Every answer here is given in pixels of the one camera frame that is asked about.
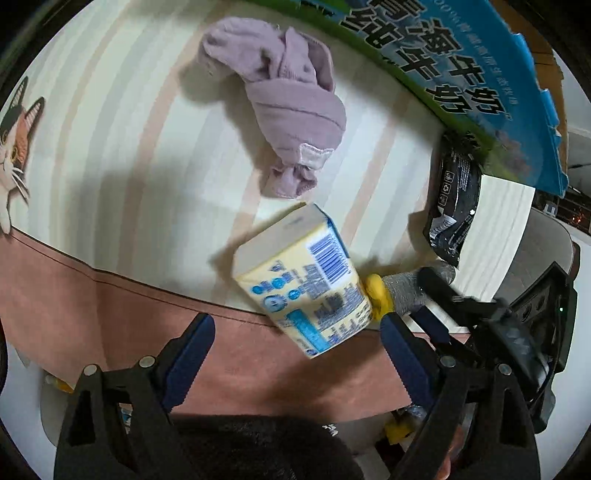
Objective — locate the grey and yellow sock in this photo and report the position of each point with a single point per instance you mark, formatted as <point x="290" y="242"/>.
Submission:
<point x="406" y="288"/>

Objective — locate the grey chair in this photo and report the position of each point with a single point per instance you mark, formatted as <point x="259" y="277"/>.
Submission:
<point x="549" y="244"/>

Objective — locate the blue and green cardboard box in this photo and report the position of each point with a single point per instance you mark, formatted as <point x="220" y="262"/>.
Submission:
<point x="443" y="69"/>

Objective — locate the lilac crumpled garment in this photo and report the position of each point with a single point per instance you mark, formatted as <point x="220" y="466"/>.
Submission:
<point x="288" y="99"/>

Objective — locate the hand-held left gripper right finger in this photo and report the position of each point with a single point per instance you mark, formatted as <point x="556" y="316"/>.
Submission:
<point x="406" y="364"/>

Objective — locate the striped cat print bedsheet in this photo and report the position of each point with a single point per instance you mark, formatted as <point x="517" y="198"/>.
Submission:
<point x="115" y="161"/>

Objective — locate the small yellow object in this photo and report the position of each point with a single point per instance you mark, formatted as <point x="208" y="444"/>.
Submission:
<point x="398" y="427"/>

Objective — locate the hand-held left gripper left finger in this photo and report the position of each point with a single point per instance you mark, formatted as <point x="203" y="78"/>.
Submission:
<point x="185" y="362"/>

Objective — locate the yellow tissue pack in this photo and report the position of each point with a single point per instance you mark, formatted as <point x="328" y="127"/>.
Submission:
<point x="302" y="286"/>

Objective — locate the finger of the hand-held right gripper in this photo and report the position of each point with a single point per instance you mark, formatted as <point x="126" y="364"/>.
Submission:
<point x="444" y="290"/>
<point x="431" y="328"/>

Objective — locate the dark fuzzy cloth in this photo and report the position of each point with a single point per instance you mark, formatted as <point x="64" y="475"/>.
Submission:
<point x="240" y="450"/>

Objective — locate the black plastic packet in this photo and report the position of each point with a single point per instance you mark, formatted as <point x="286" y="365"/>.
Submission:
<point x="450" y="203"/>

